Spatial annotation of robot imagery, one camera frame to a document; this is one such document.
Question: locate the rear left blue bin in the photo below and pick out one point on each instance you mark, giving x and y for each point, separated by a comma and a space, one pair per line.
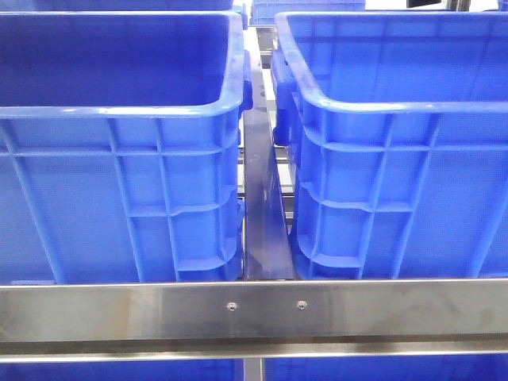
137, 5

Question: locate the lower right blue bin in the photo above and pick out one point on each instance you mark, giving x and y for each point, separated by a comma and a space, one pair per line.
440, 367

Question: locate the stainless steel front rail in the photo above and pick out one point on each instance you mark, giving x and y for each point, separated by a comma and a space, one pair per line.
180, 321

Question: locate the lower left blue bin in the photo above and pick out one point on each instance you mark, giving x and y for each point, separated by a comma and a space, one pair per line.
128, 370

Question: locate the left blue plastic bin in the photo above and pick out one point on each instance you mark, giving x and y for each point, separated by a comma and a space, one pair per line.
119, 146

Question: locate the right blue plastic bin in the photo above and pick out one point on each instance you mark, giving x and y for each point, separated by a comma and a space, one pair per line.
396, 128

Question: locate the blue plastic bin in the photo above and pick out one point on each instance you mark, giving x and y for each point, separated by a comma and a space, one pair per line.
119, 146
396, 128

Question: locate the rear centre blue bin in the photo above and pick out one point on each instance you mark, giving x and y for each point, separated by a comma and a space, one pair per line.
263, 12

